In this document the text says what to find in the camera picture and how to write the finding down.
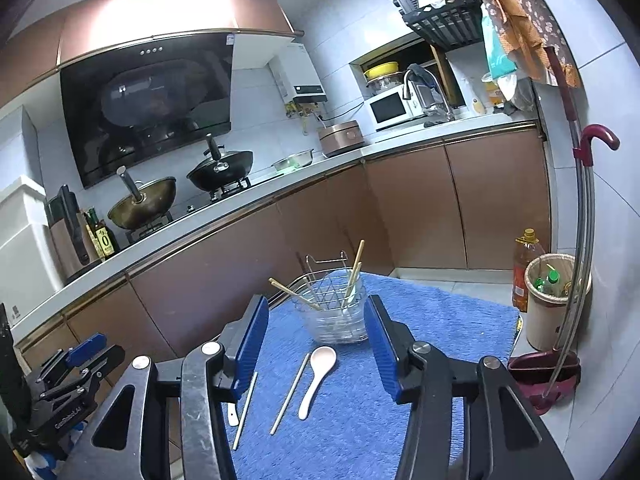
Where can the dark sauce bottle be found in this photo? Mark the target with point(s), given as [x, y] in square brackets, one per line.
[106, 242]

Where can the metal faucet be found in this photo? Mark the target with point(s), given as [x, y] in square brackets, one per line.
[440, 95]

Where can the green bottle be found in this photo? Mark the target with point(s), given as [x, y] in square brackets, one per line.
[550, 280]

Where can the white microwave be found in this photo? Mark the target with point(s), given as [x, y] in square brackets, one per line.
[390, 107]

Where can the white water heater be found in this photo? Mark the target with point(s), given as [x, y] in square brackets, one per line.
[295, 72]

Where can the brown base cabinets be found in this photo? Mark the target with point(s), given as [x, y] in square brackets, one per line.
[410, 200]

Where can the floral brown apron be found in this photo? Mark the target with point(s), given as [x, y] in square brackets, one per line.
[525, 15]

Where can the brass wok with lid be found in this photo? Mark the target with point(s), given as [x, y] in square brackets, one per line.
[145, 205]

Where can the black range hood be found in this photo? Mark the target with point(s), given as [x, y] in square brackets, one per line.
[150, 110]

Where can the blue towel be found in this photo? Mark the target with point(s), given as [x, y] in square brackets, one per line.
[345, 440]

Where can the gas stove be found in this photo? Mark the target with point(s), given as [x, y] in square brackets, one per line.
[150, 227]

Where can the white kitchen countertop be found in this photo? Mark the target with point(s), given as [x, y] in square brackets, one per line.
[200, 212]

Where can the cooking oil bottle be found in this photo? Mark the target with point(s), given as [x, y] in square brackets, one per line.
[522, 270]

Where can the yellow detergent bottle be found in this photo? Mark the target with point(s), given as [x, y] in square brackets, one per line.
[495, 94]

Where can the black dish rack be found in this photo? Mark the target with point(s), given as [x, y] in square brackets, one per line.
[440, 22]

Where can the wooden chopstick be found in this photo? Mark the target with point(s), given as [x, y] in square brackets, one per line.
[295, 294]
[290, 287]
[290, 394]
[246, 410]
[358, 257]
[354, 275]

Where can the beige trash bin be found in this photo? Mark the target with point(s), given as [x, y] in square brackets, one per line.
[545, 320]

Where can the black wok with lid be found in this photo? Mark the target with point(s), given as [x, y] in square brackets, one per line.
[222, 167]

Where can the metal bowl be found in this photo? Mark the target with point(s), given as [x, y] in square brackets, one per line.
[292, 160]

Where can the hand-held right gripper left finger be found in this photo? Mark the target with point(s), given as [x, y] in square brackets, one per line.
[250, 347]

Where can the brass gas pipes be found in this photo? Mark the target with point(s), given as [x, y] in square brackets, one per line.
[300, 110]

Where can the yellow basin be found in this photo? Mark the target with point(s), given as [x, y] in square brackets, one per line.
[382, 70]

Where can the white appliance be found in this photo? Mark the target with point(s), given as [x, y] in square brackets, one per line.
[25, 220]

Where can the white soap bottle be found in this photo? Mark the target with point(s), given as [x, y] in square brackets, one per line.
[476, 107]

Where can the white plastic bag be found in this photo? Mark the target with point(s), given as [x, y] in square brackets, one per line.
[510, 90]

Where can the teal plastic bag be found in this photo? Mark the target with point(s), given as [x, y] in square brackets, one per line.
[497, 50]

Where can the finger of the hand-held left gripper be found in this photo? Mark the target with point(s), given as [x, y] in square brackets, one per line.
[95, 372]
[85, 350]

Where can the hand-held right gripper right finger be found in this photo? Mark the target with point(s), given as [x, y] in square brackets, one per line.
[382, 352]

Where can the wooden board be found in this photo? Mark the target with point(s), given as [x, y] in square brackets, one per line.
[447, 75]

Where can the brown thermos kettle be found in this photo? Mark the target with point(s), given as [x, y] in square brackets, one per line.
[67, 240]

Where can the rose gold rice cooker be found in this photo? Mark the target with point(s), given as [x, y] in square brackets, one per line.
[340, 140]

